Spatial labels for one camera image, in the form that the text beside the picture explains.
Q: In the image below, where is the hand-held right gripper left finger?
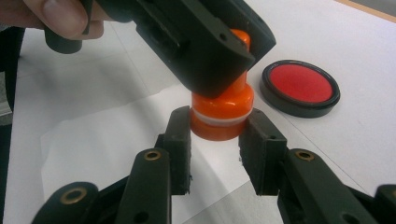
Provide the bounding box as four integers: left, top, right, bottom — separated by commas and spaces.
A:
153, 105, 193, 196

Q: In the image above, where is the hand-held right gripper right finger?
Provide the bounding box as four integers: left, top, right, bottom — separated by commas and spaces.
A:
237, 107, 289, 197

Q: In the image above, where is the orange stamp cap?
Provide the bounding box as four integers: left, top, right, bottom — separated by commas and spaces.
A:
190, 113, 252, 142

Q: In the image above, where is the round red ink pad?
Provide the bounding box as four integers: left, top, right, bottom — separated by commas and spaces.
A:
260, 59, 341, 119

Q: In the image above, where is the small white paper sheet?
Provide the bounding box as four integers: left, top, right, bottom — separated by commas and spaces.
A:
39, 83, 260, 224

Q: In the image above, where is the large white table cover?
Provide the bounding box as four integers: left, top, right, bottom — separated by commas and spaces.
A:
3, 0, 396, 224

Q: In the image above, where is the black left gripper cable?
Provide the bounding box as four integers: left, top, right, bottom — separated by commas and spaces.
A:
0, 26, 26, 113

